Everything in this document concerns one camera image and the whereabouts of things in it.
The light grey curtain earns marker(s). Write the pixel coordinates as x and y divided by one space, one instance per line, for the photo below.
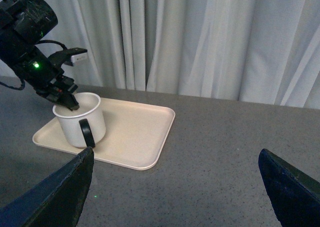
261 51

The beige rectangular tray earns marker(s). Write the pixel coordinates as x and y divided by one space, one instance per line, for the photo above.
125 133

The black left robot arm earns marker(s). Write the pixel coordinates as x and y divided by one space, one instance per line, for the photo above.
23 24

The white mug with black handle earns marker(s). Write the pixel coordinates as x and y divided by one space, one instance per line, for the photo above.
83 127

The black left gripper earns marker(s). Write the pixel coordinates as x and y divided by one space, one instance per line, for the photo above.
46 76

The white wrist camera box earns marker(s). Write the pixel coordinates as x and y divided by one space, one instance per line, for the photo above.
80 57

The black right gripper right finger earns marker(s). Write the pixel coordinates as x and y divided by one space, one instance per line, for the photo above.
294 195

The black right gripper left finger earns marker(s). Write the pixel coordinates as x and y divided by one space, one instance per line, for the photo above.
57 201

